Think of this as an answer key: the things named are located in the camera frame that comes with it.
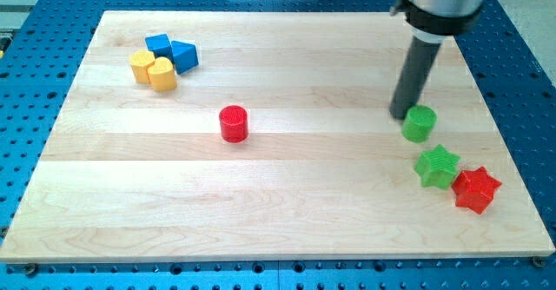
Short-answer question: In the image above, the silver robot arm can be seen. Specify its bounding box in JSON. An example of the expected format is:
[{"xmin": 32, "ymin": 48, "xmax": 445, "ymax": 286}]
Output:
[{"xmin": 389, "ymin": 0, "xmax": 483, "ymax": 44}]

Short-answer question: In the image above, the yellow pentagon block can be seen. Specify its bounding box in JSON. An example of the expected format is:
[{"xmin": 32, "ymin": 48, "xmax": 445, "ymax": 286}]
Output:
[{"xmin": 129, "ymin": 49, "xmax": 156, "ymax": 84}]

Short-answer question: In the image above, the wooden board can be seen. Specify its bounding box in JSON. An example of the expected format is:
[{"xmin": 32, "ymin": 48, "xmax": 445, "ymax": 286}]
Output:
[{"xmin": 1, "ymin": 11, "xmax": 554, "ymax": 263}]

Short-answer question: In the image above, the yellow heart block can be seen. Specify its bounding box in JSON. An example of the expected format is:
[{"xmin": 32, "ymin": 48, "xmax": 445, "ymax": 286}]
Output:
[{"xmin": 147, "ymin": 56, "xmax": 177, "ymax": 92}]

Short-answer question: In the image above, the blue cube block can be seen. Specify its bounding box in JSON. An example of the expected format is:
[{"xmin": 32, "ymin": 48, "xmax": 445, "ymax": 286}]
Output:
[{"xmin": 144, "ymin": 34, "xmax": 173, "ymax": 62}]

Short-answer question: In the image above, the blue perforated metal table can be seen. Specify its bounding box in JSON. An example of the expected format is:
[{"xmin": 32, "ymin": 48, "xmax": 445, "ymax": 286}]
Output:
[{"xmin": 1, "ymin": 0, "xmax": 555, "ymax": 289}]

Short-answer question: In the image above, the blue triangle block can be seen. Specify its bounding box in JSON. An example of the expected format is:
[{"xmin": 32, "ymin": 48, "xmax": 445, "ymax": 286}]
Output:
[{"xmin": 171, "ymin": 41, "xmax": 199, "ymax": 75}]

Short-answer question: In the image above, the green cylinder block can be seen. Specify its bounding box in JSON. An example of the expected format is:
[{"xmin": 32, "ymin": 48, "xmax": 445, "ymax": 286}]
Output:
[{"xmin": 401, "ymin": 105, "xmax": 437, "ymax": 142}]

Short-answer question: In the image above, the red cylinder block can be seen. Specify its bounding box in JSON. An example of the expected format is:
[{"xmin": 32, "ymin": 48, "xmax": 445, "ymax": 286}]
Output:
[{"xmin": 219, "ymin": 105, "xmax": 248, "ymax": 143}]

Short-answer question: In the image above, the red star block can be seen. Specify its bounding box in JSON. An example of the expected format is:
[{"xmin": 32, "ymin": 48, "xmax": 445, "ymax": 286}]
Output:
[{"xmin": 452, "ymin": 166, "xmax": 502, "ymax": 214}]

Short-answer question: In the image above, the green star block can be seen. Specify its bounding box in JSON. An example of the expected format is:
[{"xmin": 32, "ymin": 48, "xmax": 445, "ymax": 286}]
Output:
[{"xmin": 414, "ymin": 144, "xmax": 460, "ymax": 190}]

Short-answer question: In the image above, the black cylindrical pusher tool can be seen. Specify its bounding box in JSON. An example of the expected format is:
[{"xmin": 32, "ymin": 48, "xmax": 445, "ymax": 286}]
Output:
[{"xmin": 389, "ymin": 36, "xmax": 441, "ymax": 120}]

